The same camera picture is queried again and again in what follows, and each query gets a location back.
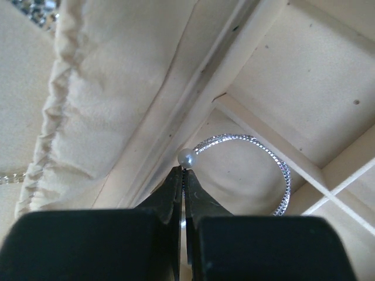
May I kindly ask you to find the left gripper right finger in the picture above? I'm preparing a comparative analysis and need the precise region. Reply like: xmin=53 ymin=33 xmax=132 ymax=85
xmin=183 ymin=170 xmax=356 ymax=280

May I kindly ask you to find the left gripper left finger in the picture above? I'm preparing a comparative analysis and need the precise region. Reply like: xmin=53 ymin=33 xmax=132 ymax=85
xmin=1 ymin=167 xmax=183 ymax=280

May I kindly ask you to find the silver pearl bracelet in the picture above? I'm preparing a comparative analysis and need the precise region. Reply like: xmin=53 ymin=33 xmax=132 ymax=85
xmin=177 ymin=133 xmax=292 ymax=231

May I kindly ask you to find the green jewelry box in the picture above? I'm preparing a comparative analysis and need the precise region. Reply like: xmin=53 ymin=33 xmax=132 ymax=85
xmin=1 ymin=1 xmax=374 ymax=280

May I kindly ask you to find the silver necklace in lid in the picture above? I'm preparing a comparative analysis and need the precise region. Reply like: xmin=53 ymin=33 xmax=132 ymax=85
xmin=0 ymin=0 xmax=61 ymax=185

